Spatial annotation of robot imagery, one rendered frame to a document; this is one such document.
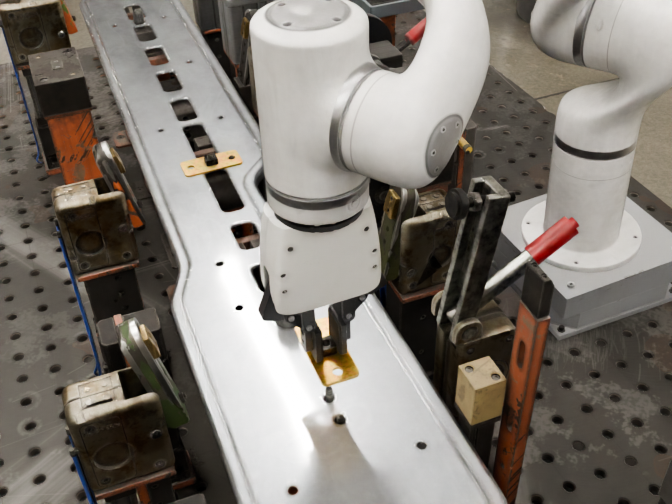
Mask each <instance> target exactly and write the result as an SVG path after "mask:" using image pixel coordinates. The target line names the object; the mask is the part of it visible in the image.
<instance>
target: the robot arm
mask: <svg viewBox="0 0 672 504"><path fill-rule="evenodd" d="M418 1H419V2H420V3H421V4H422V5H423V6H424V8H425V10H426V27H425V31H424V35H423V38H422V41H421V44H420V47H419V49H418V51H417V54H416V56H415V58H414V60H413V62H412V63H411V65H410V66H409V68H408V69H407V70H406V71H405V72H403V73H401V74H397V73H393V72H389V71H386V70H383V69H381V68H380V67H378V66H377V65H376V64H375V62H374V61H373V59H372V57H371V55H370V51H369V21H368V17H367V15H366V13H365V11H364V10H363V9H362V8H360V7H359V6H358V5H356V4H355V3H353V2H351V1H348V0H277V1H274V2H272V3H270V4H267V5H265V6H264V7H262V8H261V9H260V10H258V11H257V12H256V13H255V14H254V16H253V17H252V19H251V21H250V38H251V47H252V57H253V67H254V77H255V87H256V96H257V106H258V116H259V126H260V135H261V145H262V155H263V165H264V175H265V184H266V194H267V202H266V203H265V205H264V208H263V213H262V220H261V232H260V269H261V279H262V283H263V286H264V289H265V291H264V294H263V297H262V300H261V302H260V305H259V308H258V311H259V313H260V315H261V318H262V320H264V321H281V320H285V321H286V322H287V323H290V324H292V325H294V326H297V327H299V328H300V336H301V343H302V346H303V348H304V350H305V352H309V351H311V353H312V355H313V357H314V359H315V361H316V363H318V362H321V361H322V360H323V344H322V332H321V330H320V328H319V326H318V324H317V322H316V320H315V310H314V309H316V308H320V307H323V306H327V305H329V307H328V323H329V335H331V336H332V337H333V339H334V341H335V343H336V345H337V350H338V352H339V354H341V355H343V354H347V340H348V339H350V338H351V327H350V321H352V320H353V319H354V318H355V311H356V310H357V309H358V308H359V306H360V305H361V304H362V303H363V302H364V301H365V300H366V299H367V297H368V295H369V294H370V295H371V294H373V293H374V292H376V291H377V290H379V289H381V288H382V287H384V286H385V285H386V284H387V280H386V279H385V277H384V275H383V273H382V271H381V253H380V243H379V236H378V230H377V224H376V219H375V214H374V210H373V206H372V202H371V199H370V196H369V183H370V178H372V179H374V180H377V181H380V182H383V183H386V184H389V185H392V186H396V187H401V188H406V189H418V188H422V187H424V186H426V185H428V184H429V183H431V182H432V181H434V180H435V179H436V178H437V177H438V175H439V174H440V173H441V172H442V170H443V169H444V168H445V166H446V165H447V164H448V162H449V160H450V158H451V156H452V154H453V152H454V150H455V148H456V146H457V144H458V142H459V140H460V138H461V136H462V134H463V131H464V129H465V127H466V125H467V123H468V121H469V118H470V116H471V114H472V112H473V109H474V107H475V105H476V102H477V100H478V97H479V95H480V92H481V90H482V87H483V84H484V81H485V78H486V74H487V70H488V65H489V59H490V34H489V27H488V20H487V16H486V12H485V8H484V5H483V2H482V0H418ZM530 32H531V36H532V39H533V41H534V43H535V44H536V46H537V47H538V48H539V49H540V50H541V51H542V52H543V53H545V54H546V55H548V56H550V57H552V58H554V59H556V60H559V61H563V62H566V63H571V64H575V65H579V66H583V67H587V68H592V69H596V70H600V71H604V72H608V73H612V74H615V75H617V76H618V77H619V79H616V80H613V81H608V82H602V83H596V84H590V85H585V86H581V87H578V88H575V89H573V90H571V91H569V92H568V93H567V94H565V95H564V97H563V98H562V100H561V102H560V104H559V107H558V110H557V115H556V122H555V130H554V138H553V147H552V155H551V164H550V173H549V181H548V190H547V199H546V201H543V202H541V203H539V204H537V205H535V206H534V207H533V208H531V209H530V210H529V211H528V212H527V213H526V215H525V217H524V219H523V222H522V227H521V233H522V238H523V241H524V243H525V245H526V246H527V245H529V244H530V243H531V242H532V241H534V240H535V239H536V238H537V237H539V236H540V235H541V234H542V233H544V232H545V231H546V230H547V229H549V228H550V227H551V226H552V225H554V224H555V223H556V222H557V221H559V220H560V219H561V218H562V217H564V216H565V217H566V218H567V219H569V218H571V217H573V218H574V219H575V220H576V221H577V223H578V224H579V227H578V228H576V229H577V230H578V232H579V233H578V234H577V235H576V236H575V237H573V238H572V239H571V240H569V241H568V242H567V243H566V244H564V245H563V246H562V247H561V248H559V249H558V250H557V251H556V252H554V253H553V254H552V255H551V256H549V257H548V258H547V259H546V260H544V261H545V262H547V263H548V264H551V265H553V266H556V267H558V268H562V269H565V270H570V271H577V272H602V271H607V270H611V269H614V268H617V267H620V266H622V265H624V264H626V263H627V262H629V261H630V260H631V259H632V258H634V257H635V255H636V254H637V252H638V251H639V248H640V245H641V239H642V234H641V230H640V227H639V225H638V223H637V222H636V221H635V219H634V218H633V217H632V216H631V215H630V214H629V213H627V212H626V211H625V210H624V207H625V202H626V196H627V191H628V186H629V181H630V175H631V170H632V165H633V159H634V154H635V149H636V144H637V139H638V134H639V129H640V125H641V121H642V118H643V115H644V113H645V111H646V110H647V108H648V107H649V105H650V104H651V103H652V102H653V101H654V100H655V99H656V98H658V97H659V96H660V95H661V94H663V93H664V92H666V91H667V90H668V89H670V88H671V87H672V0H537V1H536V4H535V6H534V9H533V11H532V12H531V20H530Z"/></svg>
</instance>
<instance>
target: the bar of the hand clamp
mask: <svg viewBox="0 0 672 504"><path fill-rule="evenodd" d="M515 200H516V195H515V193H514V192H508V191H507V189H504V188H503V187H502V186H501V185H500V184H499V183H498V182H497V181H496V180H495V179H494V178H493V177H492V176H482V177H480V178H472V179H471V182H470V186H469V190H468V194H466V193H465V192H464V191H463V189H461V188H452V189H450V190H449V191H448V193H447V195H446V197H445V208H446V212H447V214H448V215H449V216H450V217H451V218H452V219H453V220H461V222H460V226H459V230H458V234H457V238H456V242H455V246H454V250H453V254H452V258H451V263H450V267H449V271H448V275H447V279H446V283H445V287H444V291H443V295H442V299H441V303H440V307H439V311H438V315H437V319H436V320H437V322H438V324H445V323H451V321H450V320H449V319H448V317H447V314H446V313H447V311H448V309H449V308H450V307H451V306H454V305H456V304H457V303H458V305H457V309H456V313H455V317H454V320H453V324H452V328H451V332H450V336H449V339H450V341H451V342H452V334H453V329H454V327H455V326H456V324H457V323H459V322H460V321H462V320H464V319H467V318H471V317H475V318H476V317H477V314H478V310H479V307H480V303H481V300H482V296H483V293H484V289H485V286H486V282H487V279H488V275H489V272H490V268H491V265H492V261H493V258H494V254H495V251H496V247H497V244H498V240H499V237H500V233H501V230H502V226H503V223H504V219H505V216H506V212H507V209H508V205H509V203H511V202H514V201H515ZM452 343H453V342H452Z"/></svg>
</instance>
